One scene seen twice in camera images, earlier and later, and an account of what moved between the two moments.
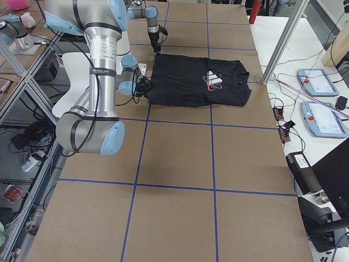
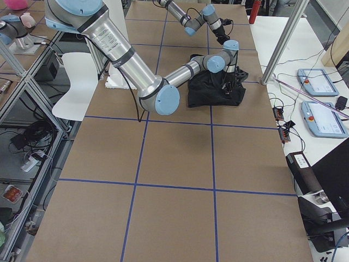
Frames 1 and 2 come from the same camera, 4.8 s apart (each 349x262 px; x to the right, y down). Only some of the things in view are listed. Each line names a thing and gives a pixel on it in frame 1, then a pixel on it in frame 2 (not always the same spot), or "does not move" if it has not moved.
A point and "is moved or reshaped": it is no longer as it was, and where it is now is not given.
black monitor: [332, 173] does not move
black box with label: [302, 173] does not move
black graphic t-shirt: [191, 81] is moved or reshaped
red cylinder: [254, 11] does not move
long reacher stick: [327, 103] does not move
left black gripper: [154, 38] to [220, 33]
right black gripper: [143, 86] to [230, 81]
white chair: [78, 66] does not move
